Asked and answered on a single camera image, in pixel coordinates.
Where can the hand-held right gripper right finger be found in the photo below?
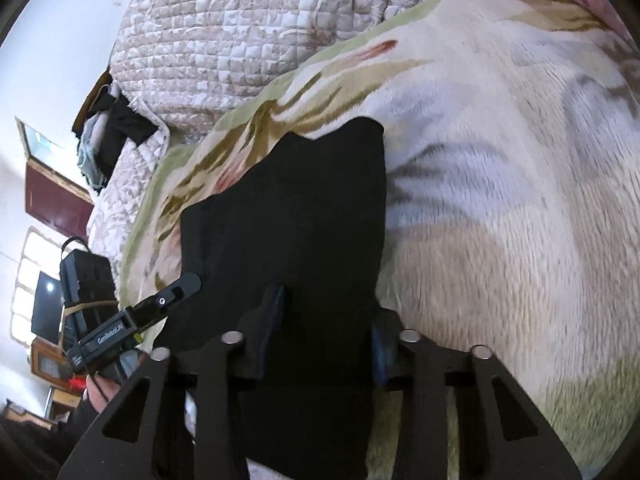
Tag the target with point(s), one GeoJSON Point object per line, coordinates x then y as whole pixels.
{"type": "Point", "coordinates": [384, 350]}

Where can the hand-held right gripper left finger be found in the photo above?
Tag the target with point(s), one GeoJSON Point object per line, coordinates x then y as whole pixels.
{"type": "Point", "coordinates": [274, 320]}

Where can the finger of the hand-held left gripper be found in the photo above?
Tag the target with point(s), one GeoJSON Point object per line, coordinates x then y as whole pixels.
{"type": "Point", "coordinates": [167, 300]}

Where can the black pants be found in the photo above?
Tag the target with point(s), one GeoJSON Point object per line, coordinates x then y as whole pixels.
{"type": "Point", "coordinates": [300, 210]}

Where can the person's left forearm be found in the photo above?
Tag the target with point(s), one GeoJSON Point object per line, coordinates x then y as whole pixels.
{"type": "Point", "coordinates": [60, 440]}

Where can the person's left hand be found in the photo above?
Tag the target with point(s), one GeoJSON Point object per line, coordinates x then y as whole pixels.
{"type": "Point", "coordinates": [99, 391]}

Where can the black flat screen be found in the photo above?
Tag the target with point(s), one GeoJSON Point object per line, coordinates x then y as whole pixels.
{"type": "Point", "coordinates": [47, 307]}

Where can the window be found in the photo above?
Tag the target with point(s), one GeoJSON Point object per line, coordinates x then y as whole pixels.
{"type": "Point", "coordinates": [27, 280]}

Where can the wooden cabinet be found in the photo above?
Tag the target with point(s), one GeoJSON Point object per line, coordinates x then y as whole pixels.
{"type": "Point", "coordinates": [47, 367]}

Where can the dark red wooden door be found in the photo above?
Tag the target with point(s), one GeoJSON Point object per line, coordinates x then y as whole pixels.
{"type": "Point", "coordinates": [52, 202]}

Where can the light blue garment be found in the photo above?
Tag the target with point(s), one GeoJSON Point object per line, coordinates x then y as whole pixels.
{"type": "Point", "coordinates": [90, 160]}

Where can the black garment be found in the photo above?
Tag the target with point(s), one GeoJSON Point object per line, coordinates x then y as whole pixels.
{"type": "Point", "coordinates": [117, 127]}

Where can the green-edged floral fleece blanket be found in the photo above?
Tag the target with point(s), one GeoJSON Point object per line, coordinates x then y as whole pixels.
{"type": "Point", "coordinates": [500, 185]}

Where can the beige patterned quilted bedspread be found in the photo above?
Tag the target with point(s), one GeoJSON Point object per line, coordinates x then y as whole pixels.
{"type": "Point", "coordinates": [225, 40]}

